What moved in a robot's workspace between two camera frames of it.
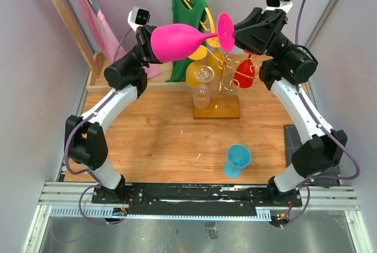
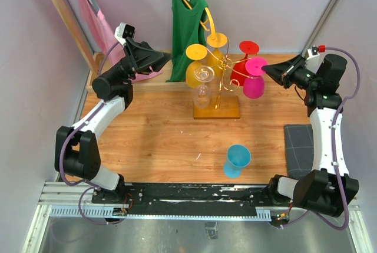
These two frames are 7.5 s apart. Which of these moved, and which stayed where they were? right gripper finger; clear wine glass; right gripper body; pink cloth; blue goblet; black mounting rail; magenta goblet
Moved: right gripper body; magenta goblet; right gripper finger
Stayed: black mounting rail; clear wine glass; blue goblet; pink cloth
